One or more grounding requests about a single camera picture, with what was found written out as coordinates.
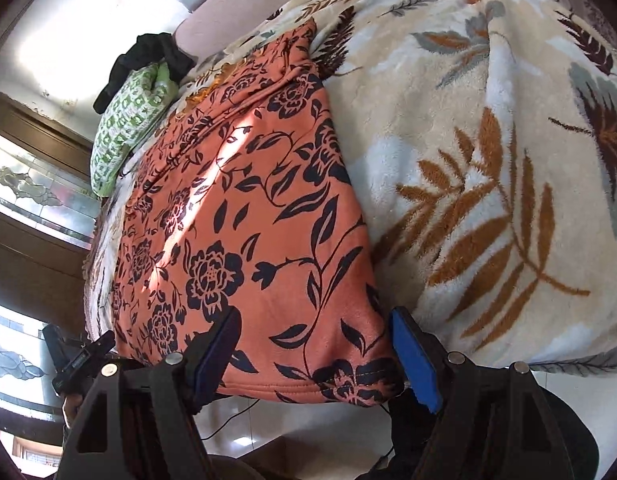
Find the wooden-framed glass door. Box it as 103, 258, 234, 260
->
0, 85, 102, 411

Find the green white patterned cloth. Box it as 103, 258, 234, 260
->
90, 62, 180, 198

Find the cream leaf-print fleece blanket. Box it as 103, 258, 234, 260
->
83, 0, 617, 378

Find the black cloth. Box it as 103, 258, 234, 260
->
93, 32, 196, 115

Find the orange black floral garment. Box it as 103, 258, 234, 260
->
108, 17, 406, 408

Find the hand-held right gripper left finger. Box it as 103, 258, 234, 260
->
58, 305, 245, 480

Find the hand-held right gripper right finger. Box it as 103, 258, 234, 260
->
388, 306, 571, 480

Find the black cable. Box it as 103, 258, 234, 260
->
202, 394, 262, 441

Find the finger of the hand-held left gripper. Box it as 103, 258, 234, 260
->
83, 331, 116, 361

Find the person's left hand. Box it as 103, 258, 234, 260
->
62, 392, 84, 428

